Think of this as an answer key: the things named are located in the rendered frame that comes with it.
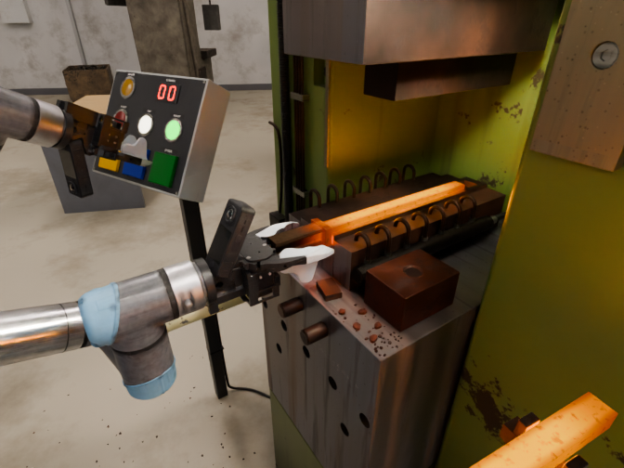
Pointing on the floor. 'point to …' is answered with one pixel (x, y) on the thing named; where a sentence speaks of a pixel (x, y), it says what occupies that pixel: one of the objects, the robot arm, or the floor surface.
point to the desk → (123, 197)
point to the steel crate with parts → (87, 80)
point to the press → (171, 36)
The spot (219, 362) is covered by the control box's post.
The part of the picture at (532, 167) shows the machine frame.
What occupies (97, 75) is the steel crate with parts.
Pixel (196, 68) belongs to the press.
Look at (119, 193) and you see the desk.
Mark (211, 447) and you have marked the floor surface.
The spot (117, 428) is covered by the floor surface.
